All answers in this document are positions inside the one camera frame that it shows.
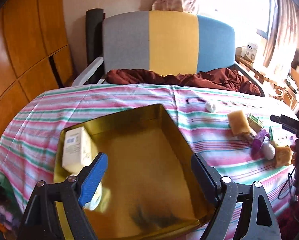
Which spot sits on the green medicine box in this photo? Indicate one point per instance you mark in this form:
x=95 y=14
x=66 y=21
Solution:
x=254 y=123

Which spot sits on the black rolled mat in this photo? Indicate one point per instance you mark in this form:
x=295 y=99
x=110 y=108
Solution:
x=93 y=25

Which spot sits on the white small bundle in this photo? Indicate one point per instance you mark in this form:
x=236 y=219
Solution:
x=268 y=149

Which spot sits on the grey yellow blue headboard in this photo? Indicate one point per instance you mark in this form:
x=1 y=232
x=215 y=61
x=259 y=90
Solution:
x=167 y=42

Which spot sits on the striped bed sheet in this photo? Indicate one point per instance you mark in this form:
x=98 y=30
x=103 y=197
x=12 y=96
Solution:
x=29 y=143

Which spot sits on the tan sponge block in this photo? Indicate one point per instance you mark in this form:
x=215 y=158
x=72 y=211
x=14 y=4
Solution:
x=238 y=123
x=283 y=156

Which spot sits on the white rolled sock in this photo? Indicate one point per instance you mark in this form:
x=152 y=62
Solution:
x=95 y=201

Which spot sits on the white bed rail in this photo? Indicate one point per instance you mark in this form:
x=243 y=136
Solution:
x=87 y=73

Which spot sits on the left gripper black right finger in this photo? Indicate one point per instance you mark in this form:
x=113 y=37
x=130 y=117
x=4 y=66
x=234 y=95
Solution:
x=207 y=177

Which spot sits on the maroon blanket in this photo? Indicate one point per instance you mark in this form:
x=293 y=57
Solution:
x=222 y=78

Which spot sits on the cream cardboard box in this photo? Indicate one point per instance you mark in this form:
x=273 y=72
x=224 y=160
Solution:
x=79 y=150

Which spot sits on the small white crumpled ball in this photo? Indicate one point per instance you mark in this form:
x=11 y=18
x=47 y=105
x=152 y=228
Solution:
x=211 y=107

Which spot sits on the white box on windowsill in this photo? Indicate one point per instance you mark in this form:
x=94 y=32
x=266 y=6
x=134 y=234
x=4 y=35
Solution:
x=249 y=52

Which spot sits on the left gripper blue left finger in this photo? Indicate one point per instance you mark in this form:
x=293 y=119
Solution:
x=90 y=177

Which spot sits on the purple sachet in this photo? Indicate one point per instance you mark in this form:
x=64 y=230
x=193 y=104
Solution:
x=258 y=141

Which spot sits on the gold metal tin box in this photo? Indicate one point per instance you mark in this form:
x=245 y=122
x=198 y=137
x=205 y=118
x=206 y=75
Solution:
x=148 y=190

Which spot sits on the wooden wardrobe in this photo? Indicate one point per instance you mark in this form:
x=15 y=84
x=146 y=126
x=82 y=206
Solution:
x=34 y=53

